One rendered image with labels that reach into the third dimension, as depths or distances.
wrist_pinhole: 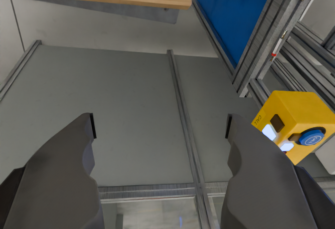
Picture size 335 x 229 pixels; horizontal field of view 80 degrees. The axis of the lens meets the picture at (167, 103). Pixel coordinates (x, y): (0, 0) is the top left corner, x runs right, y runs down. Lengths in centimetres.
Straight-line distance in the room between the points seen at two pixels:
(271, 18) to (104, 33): 108
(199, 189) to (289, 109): 49
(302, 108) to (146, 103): 74
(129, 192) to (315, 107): 61
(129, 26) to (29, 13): 57
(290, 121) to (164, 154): 55
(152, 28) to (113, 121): 71
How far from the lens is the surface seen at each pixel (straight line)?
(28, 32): 156
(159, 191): 79
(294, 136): 44
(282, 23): 54
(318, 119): 45
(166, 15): 29
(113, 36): 143
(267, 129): 46
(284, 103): 44
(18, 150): 95
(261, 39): 57
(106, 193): 78
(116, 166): 82
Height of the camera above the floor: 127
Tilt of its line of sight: 44 degrees down
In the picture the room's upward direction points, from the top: 171 degrees clockwise
